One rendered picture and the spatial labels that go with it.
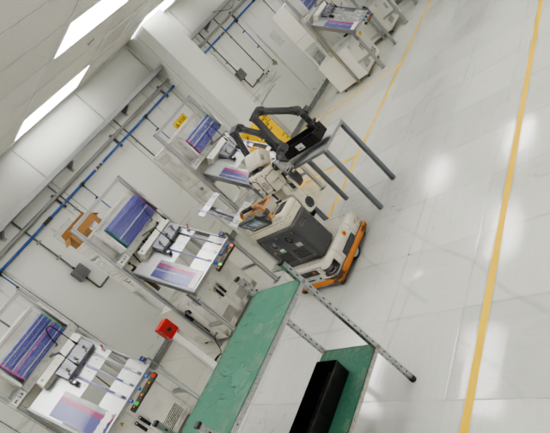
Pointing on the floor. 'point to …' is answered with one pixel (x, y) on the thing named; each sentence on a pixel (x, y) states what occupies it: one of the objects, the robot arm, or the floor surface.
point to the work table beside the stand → (339, 163)
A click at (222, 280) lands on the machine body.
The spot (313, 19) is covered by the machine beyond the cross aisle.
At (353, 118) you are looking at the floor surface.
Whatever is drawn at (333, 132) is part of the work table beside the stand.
